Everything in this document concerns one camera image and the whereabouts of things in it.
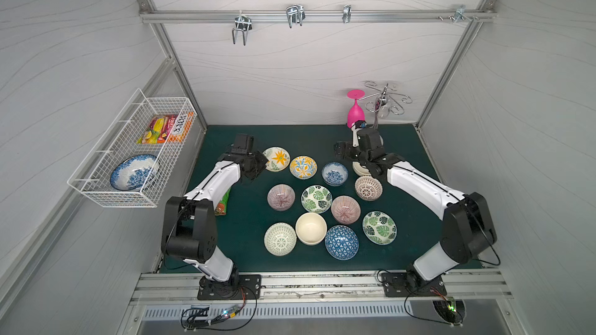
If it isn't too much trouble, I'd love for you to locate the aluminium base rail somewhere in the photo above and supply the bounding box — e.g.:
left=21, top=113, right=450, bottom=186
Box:
left=130, top=268, right=513, bottom=305

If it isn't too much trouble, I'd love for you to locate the right base cable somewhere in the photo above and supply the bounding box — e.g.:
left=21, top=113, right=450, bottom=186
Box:
left=376, top=267, right=467, bottom=327

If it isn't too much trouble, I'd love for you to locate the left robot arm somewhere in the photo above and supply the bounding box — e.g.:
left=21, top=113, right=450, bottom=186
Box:
left=161, top=133, right=268, bottom=283

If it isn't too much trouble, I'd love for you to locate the green lattice bowl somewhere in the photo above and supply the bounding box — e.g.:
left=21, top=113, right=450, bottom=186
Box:
left=264, top=223, right=297, bottom=257

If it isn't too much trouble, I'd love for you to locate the green leaf bowl right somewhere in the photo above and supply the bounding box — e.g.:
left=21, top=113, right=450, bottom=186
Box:
left=363, top=211, right=398, bottom=246

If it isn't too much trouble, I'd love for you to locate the left base cable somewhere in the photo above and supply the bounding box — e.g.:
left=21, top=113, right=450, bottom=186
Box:
left=180, top=283, right=259, bottom=332

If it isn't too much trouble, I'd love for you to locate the cream bowl front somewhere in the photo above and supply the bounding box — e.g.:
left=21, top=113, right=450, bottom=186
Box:
left=295, top=212, right=327, bottom=246

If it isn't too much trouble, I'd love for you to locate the white wire basket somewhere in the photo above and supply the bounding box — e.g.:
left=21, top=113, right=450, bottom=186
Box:
left=68, top=90, right=196, bottom=208

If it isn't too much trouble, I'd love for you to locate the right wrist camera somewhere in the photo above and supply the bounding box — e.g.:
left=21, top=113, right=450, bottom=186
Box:
left=351, top=120, right=367, bottom=147

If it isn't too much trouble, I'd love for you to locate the pink plastic goblet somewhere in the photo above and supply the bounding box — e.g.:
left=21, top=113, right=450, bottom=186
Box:
left=346, top=89, right=366, bottom=129

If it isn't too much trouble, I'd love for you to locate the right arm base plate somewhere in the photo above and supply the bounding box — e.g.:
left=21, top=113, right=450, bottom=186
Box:
left=377, top=271, right=447, bottom=299

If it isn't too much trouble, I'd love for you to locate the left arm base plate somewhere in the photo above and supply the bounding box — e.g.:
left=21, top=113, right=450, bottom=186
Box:
left=197, top=274, right=262, bottom=301

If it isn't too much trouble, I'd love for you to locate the blue triangle bowl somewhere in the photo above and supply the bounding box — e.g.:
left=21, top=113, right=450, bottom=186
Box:
left=324, top=225, right=359, bottom=261

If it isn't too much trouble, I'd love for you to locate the green leaf bowl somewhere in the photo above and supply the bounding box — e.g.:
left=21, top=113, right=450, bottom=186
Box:
left=300, top=185, right=332, bottom=214
left=363, top=211, right=398, bottom=246

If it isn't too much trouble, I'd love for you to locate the base cable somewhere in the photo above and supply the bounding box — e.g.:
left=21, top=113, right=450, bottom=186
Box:
left=180, top=283, right=259, bottom=332
left=376, top=267, right=467, bottom=327

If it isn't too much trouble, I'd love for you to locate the brown lattice bowl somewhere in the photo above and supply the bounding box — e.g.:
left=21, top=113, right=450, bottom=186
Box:
left=355, top=176, right=383, bottom=202

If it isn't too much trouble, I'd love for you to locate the pink striped bowl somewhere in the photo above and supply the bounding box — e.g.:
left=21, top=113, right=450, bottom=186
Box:
left=331, top=195, right=361, bottom=225

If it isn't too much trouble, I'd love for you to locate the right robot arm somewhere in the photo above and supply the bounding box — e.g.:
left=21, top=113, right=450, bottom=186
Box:
left=334, top=127, right=498, bottom=290

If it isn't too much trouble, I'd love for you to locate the small blue floral bowl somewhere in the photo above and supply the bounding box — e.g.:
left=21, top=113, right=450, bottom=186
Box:
left=321, top=162, right=349, bottom=187

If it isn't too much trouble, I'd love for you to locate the double metal hook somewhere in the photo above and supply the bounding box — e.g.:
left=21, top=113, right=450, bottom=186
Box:
left=231, top=15, right=253, bottom=46

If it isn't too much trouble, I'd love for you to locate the colourful snack packet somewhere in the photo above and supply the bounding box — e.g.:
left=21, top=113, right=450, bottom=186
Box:
left=137, top=111, right=195, bottom=144

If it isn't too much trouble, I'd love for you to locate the blue white porcelain bowl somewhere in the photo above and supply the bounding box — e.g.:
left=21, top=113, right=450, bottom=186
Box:
left=110, top=154, right=160, bottom=192

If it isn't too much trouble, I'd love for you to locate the chrome glass holder stand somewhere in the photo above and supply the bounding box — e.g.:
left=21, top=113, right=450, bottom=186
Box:
left=359, top=81, right=413, bottom=130

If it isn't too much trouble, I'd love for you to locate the green snack bag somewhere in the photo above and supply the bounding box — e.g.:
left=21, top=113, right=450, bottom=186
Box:
left=214, top=189, right=231, bottom=217

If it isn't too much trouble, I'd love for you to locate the small metal hook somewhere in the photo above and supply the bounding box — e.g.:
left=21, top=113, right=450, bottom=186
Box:
left=342, top=5, right=352, bottom=24

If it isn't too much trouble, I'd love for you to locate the green leaf bowl centre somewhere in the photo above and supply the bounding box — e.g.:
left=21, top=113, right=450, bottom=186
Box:
left=300, top=185, right=332, bottom=214

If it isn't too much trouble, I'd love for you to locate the yellow flower bowl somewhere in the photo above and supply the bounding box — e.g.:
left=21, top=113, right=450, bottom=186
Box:
left=263, top=147, right=291, bottom=172

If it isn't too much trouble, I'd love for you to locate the aluminium cross rail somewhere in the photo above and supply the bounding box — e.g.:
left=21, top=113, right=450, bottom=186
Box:
left=140, top=2, right=498, bottom=26

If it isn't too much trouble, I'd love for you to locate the cream bowl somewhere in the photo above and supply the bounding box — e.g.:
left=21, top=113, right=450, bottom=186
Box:
left=352, top=161, right=371, bottom=176
left=295, top=212, right=327, bottom=246

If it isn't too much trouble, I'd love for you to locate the metal hook centre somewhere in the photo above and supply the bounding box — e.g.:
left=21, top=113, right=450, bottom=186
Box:
left=286, top=4, right=306, bottom=29

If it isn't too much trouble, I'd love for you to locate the purple striped bowl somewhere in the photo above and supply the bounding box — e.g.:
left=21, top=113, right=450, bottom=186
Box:
left=267, top=184, right=296, bottom=212

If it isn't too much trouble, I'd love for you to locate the metal hook right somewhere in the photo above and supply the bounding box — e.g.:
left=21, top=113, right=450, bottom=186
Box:
left=437, top=6, right=479, bottom=23

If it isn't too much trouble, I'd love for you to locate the orange blue flower bowl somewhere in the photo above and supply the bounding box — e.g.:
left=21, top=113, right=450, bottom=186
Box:
left=290, top=156, right=318, bottom=180

